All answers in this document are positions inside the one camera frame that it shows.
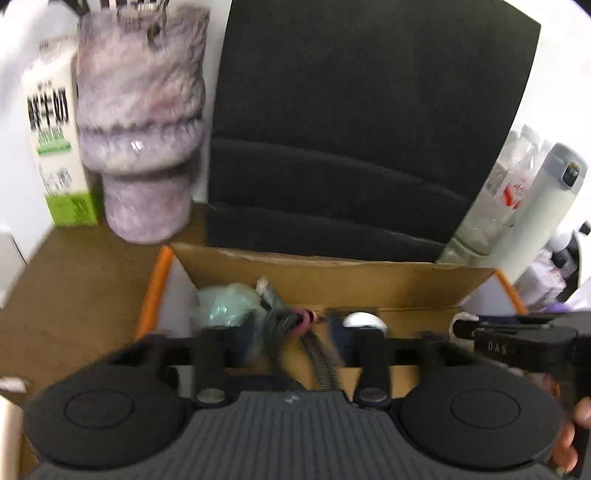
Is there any round white disc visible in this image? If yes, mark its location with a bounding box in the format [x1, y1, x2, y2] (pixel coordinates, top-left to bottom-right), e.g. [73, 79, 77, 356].
[342, 311, 388, 335]

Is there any teal plastic bag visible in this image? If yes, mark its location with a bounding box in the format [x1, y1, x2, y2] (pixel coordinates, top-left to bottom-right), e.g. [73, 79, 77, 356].
[189, 283, 266, 328]

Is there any black multi-head usb cable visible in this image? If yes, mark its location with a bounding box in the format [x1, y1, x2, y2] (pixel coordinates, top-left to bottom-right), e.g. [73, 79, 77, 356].
[257, 303, 346, 392]

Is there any person's right hand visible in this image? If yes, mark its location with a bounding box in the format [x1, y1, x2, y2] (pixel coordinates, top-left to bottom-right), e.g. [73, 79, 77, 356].
[550, 397, 591, 475]

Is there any red cardboard box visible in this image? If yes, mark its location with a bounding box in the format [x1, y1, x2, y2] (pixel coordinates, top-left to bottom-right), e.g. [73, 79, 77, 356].
[18, 244, 530, 480]

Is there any plastic water bottle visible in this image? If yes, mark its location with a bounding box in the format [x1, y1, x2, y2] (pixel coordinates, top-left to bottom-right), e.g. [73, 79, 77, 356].
[438, 125, 549, 265]

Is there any white thermos bottle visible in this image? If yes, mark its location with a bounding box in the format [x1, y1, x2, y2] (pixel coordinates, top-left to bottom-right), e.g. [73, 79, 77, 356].
[480, 143, 588, 283]

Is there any black paper bag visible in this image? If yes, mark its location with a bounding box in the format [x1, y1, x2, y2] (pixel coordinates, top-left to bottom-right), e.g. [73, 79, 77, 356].
[206, 1, 540, 262]

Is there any purple ceramic vase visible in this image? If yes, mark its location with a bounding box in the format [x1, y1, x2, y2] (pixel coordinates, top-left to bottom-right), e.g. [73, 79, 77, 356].
[76, 1, 211, 244]

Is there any white green milk carton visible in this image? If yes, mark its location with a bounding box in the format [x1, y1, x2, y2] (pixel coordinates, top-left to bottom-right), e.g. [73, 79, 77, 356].
[21, 35, 102, 227]

